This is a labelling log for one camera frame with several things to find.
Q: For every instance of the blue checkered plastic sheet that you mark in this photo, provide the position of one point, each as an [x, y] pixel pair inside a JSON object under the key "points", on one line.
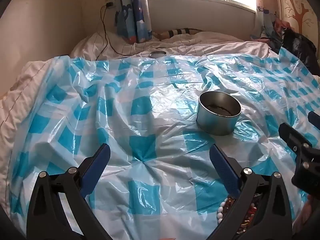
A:
{"points": [[125, 105]]}

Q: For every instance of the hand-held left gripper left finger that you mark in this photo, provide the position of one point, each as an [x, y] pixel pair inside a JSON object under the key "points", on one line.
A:
{"points": [[98, 160]]}

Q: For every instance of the wardrobe with tree decoration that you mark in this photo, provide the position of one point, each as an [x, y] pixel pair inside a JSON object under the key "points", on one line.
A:
{"points": [[297, 5]]}

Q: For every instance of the round metal tin lid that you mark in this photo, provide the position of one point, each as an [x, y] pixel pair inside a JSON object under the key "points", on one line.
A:
{"points": [[157, 54]]}

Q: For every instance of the black plastic bag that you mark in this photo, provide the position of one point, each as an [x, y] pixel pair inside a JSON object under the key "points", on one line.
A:
{"points": [[297, 47]]}

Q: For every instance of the round metal tin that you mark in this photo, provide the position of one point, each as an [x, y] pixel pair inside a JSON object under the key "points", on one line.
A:
{"points": [[215, 122]]}

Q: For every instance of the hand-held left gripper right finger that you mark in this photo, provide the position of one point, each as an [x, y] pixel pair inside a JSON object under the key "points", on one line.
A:
{"points": [[221, 165]]}

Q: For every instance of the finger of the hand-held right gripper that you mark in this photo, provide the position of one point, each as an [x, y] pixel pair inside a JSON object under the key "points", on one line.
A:
{"points": [[290, 135], [314, 118]]}

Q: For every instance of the blue cartoon print curtain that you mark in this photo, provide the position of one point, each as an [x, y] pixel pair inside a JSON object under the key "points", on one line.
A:
{"points": [[135, 12], [265, 12]]}

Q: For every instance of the person's right hand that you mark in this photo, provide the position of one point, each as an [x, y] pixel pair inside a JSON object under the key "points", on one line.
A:
{"points": [[307, 212]]}

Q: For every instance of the pile of clothes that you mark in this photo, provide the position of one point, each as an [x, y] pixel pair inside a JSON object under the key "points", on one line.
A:
{"points": [[280, 26]]}

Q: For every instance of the striped pillow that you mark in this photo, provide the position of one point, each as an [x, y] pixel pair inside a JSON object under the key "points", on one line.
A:
{"points": [[180, 32]]}

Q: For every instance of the wall charger plug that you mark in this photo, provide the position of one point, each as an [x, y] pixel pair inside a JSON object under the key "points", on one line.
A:
{"points": [[109, 2]]}

